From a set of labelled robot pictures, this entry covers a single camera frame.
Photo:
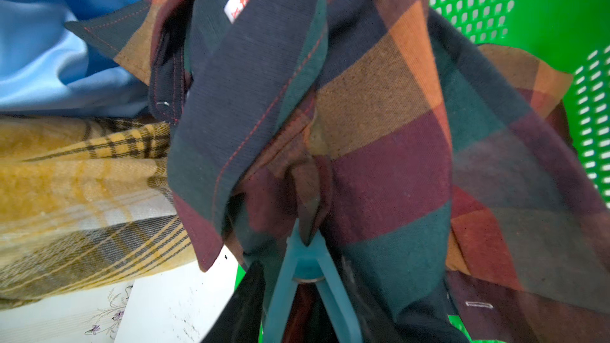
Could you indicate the teal clothespin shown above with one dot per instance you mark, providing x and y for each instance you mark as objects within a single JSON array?
[{"x": 308, "y": 273}]

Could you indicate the green perforated plastic basket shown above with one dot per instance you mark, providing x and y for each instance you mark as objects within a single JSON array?
[{"x": 548, "y": 33}]

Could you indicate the dark multicolour plaid shirt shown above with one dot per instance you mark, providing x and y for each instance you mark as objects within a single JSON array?
[{"x": 185, "y": 50}]

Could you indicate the light blue shirt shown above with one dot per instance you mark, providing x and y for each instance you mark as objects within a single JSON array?
[{"x": 47, "y": 70}]

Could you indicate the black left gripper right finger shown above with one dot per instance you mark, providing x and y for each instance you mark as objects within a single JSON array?
[{"x": 367, "y": 314}]

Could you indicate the yellow plaid shirt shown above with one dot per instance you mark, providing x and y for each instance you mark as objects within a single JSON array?
[{"x": 85, "y": 203}]

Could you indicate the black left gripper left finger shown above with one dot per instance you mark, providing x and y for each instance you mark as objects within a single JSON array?
[{"x": 240, "y": 320}]

